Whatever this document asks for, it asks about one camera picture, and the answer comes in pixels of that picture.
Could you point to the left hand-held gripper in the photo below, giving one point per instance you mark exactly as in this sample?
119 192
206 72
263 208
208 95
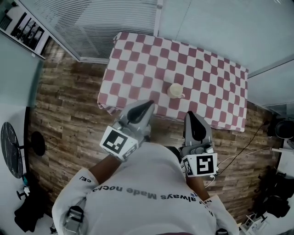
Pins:
114 140

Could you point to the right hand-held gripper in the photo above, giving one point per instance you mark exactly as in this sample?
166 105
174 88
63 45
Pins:
202 164

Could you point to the cream ceramic mug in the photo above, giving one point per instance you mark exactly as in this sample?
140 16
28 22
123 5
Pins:
175 90

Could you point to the person's left forearm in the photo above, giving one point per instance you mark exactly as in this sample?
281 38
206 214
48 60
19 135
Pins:
105 167

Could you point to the person's right forearm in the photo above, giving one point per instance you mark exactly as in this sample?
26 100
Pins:
197 188

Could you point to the red white checkered tablecloth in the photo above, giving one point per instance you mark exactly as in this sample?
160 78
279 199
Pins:
142 68

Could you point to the person's white printed t-shirt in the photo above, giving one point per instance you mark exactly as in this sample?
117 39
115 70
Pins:
142 179

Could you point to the white venetian blinds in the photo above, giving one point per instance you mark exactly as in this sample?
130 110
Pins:
92 27

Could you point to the grey harness buckle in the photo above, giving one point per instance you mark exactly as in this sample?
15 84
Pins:
222 231
74 214

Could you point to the pile of black bags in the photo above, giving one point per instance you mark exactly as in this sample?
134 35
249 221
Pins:
275 204

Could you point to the small teal object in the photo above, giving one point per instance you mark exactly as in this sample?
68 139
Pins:
25 180

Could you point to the round black marble side table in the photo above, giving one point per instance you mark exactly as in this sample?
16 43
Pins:
9 149

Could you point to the small black stand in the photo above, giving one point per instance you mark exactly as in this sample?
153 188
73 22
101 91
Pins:
23 195

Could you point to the black bag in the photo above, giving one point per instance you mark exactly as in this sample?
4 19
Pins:
27 215

